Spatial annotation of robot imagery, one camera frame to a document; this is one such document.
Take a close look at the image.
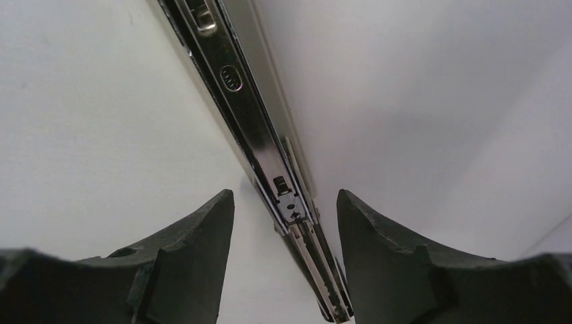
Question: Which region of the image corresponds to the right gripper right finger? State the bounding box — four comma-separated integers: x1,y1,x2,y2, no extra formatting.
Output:
337,190,571,323

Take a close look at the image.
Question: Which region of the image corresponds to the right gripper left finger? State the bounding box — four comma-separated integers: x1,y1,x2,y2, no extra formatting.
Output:
1,189,235,323

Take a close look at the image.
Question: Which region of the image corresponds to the black silver stapler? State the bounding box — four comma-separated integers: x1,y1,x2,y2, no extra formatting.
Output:
155,1,353,323

